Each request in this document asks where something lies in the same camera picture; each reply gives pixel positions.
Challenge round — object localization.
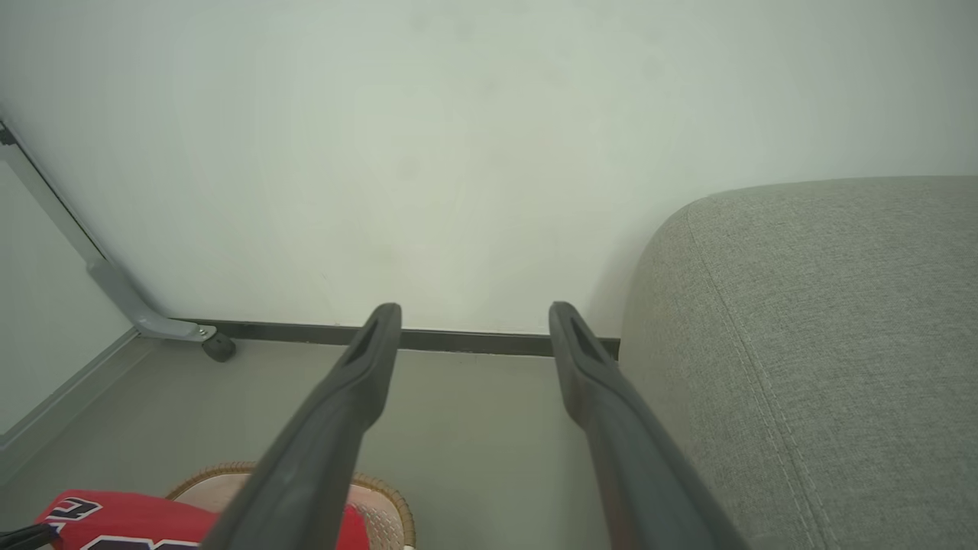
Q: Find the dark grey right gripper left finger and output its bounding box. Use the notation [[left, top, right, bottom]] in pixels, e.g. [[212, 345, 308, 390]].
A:
[[200, 302, 403, 550]]

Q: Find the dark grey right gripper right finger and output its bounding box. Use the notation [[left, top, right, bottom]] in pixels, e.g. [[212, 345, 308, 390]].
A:
[[548, 301, 753, 550]]

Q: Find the red and white jersey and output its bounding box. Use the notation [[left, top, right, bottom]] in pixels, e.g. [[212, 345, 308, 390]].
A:
[[34, 489, 371, 550]]

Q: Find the cream perforated laundry basket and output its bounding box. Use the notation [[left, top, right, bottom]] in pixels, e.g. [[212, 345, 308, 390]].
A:
[[167, 461, 417, 550]]

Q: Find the black caster wheel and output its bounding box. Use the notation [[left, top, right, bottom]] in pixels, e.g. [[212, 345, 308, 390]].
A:
[[201, 331, 236, 363]]

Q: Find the black baseboard strip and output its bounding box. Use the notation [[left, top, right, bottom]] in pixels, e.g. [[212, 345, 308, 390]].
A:
[[172, 319, 621, 360]]

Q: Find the grey fabric sofa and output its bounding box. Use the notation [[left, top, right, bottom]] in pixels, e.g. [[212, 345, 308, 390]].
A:
[[611, 176, 978, 550]]

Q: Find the grey wheeled stand leg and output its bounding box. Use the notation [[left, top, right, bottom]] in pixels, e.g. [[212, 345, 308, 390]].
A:
[[0, 122, 219, 451]]

